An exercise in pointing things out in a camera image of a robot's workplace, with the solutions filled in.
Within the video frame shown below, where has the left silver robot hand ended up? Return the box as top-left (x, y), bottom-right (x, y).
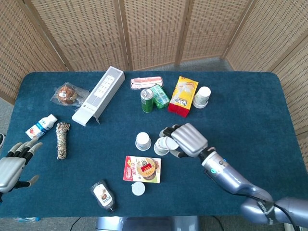
top-left (0, 138), bottom-right (43, 194)

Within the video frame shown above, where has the paper cup blue flower print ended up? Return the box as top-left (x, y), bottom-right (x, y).
top-left (135, 132), bottom-right (152, 151)

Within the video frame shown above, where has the paper cup blue text print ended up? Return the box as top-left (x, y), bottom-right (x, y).
top-left (157, 136), bottom-right (179, 152)

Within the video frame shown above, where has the bread in clear wrapper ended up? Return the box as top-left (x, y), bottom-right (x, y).
top-left (50, 82), bottom-right (90, 107)

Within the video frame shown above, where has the yellow red snack bag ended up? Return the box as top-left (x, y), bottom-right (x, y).
top-left (167, 76), bottom-right (199, 118)

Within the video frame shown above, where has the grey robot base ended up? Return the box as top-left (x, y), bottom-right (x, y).
top-left (95, 216), bottom-right (200, 231)

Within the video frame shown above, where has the coiled braided rope bundle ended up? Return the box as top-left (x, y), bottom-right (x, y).
top-left (55, 122), bottom-right (71, 160)

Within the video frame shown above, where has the white blue milk bottle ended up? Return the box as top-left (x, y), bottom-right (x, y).
top-left (25, 114), bottom-right (58, 141)

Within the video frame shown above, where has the woven bamboo folding screen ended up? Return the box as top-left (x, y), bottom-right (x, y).
top-left (0, 0), bottom-right (308, 135)

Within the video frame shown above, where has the green carton pack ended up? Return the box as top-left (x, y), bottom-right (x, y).
top-left (149, 84), bottom-right (170, 109)

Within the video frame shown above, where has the round gold tin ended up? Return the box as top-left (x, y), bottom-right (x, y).
top-left (135, 157), bottom-right (157, 179)

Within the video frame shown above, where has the white paper cup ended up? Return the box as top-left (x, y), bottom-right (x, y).
top-left (192, 86), bottom-right (212, 109)

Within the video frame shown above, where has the long white power strip box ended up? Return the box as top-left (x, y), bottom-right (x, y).
top-left (71, 66), bottom-right (126, 127)

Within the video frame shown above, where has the paper cup green flower print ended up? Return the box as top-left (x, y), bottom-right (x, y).
top-left (153, 141), bottom-right (170, 156)

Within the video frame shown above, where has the red white wafer box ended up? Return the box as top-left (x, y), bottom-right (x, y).
top-left (123, 155), bottom-right (162, 184)

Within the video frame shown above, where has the blue white item on floor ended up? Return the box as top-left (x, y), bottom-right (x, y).
top-left (14, 216), bottom-right (41, 222)

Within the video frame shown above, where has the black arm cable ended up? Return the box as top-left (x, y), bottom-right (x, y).
top-left (273, 204), bottom-right (298, 227)

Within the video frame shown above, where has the blue table cloth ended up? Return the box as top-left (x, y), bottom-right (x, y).
top-left (0, 71), bottom-right (308, 218)

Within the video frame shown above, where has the grey squeeze sauce bottle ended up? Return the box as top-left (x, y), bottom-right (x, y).
top-left (90, 180), bottom-right (116, 213)

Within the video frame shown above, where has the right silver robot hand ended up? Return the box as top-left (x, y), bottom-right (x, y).
top-left (160, 123), bottom-right (209, 159)

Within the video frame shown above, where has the pink blister pack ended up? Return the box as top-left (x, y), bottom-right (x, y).
top-left (130, 76), bottom-right (164, 90)

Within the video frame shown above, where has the green drink can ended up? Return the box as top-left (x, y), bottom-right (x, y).
top-left (140, 88), bottom-right (154, 113)

